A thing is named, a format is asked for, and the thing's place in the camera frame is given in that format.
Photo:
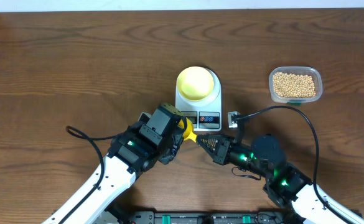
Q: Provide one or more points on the yellow measuring scoop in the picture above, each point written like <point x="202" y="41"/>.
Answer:
<point x="188" y="130"/>

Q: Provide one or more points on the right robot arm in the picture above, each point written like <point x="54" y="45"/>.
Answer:
<point x="285" y="184"/>

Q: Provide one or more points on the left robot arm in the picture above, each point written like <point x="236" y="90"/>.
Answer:
<point x="113" y="176"/>

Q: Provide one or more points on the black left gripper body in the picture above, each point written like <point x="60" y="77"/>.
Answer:
<point x="167" y="152"/>

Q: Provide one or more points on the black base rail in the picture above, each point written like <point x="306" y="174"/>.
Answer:
<point x="117" y="216"/>

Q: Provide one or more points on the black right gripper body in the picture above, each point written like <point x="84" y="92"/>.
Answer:
<point x="227" y="149"/>

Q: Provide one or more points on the clear plastic container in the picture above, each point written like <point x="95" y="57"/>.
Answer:
<point x="298" y="71"/>

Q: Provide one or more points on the white digital kitchen scale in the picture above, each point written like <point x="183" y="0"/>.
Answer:
<point x="205" y="114"/>

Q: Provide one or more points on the yellow plastic bowl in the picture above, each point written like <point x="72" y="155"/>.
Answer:
<point x="194" y="83"/>

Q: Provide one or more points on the pile of soybeans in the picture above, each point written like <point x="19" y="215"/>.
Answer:
<point x="290" y="85"/>

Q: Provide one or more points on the green tape label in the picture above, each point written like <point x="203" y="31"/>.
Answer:
<point x="294" y="103"/>

